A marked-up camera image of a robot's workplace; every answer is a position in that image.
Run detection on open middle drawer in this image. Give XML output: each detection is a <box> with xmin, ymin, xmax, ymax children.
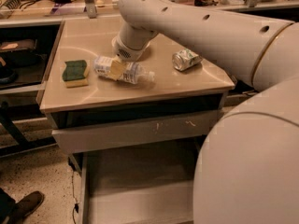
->
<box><xmin>78</xmin><ymin>138</ymin><xmax>200</xmax><ymax>224</ymax></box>

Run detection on black table leg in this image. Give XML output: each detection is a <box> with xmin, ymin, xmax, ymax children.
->
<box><xmin>0</xmin><ymin>102</ymin><xmax>55</xmax><ymax>158</ymax></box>

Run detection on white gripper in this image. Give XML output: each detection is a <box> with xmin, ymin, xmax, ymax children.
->
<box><xmin>108</xmin><ymin>22</ymin><xmax>158</xmax><ymax>80</ymax></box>

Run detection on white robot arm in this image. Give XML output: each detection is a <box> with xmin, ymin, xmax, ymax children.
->
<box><xmin>115</xmin><ymin>0</ymin><xmax>299</xmax><ymax>224</ymax></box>

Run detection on closed top drawer front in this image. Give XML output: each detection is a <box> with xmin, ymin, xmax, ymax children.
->
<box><xmin>52</xmin><ymin>110</ymin><xmax>221</xmax><ymax>154</ymax></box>

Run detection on clear plastic water bottle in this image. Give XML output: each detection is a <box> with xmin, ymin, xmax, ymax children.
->
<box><xmin>93</xmin><ymin>56</ymin><xmax>155</xmax><ymax>84</ymax></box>

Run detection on black cable on floor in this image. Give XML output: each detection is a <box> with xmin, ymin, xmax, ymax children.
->
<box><xmin>70</xmin><ymin>168</ymin><xmax>80</xmax><ymax>224</ymax></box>

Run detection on green and yellow sponge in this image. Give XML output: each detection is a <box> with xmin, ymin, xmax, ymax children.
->
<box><xmin>62</xmin><ymin>60</ymin><xmax>89</xmax><ymax>88</ymax></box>

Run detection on white paper bowl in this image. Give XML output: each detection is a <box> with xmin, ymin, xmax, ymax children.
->
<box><xmin>111</xmin><ymin>36</ymin><xmax>150</xmax><ymax>61</ymax></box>

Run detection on grey drawer cabinet with counter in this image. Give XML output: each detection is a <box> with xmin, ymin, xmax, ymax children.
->
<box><xmin>36</xmin><ymin>11</ymin><xmax>238</xmax><ymax>224</ymax></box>

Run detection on brown shoe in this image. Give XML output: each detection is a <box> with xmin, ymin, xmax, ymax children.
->
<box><xmin>7</xmin><ymin>191</ymin><xmax>44</xmax><ymax>224</ymax></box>

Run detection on grey metal desk post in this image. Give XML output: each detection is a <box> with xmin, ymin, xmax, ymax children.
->
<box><xmin>84</xmin><ymin>0</ymin><xmax>97</xmax><ymax>19</ymax></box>

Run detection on crushed green soda can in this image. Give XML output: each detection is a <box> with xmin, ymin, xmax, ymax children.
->
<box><xmin>172</xmin><ymin>49</ymin><xmax>202</xmax><ymax>71</ymax></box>

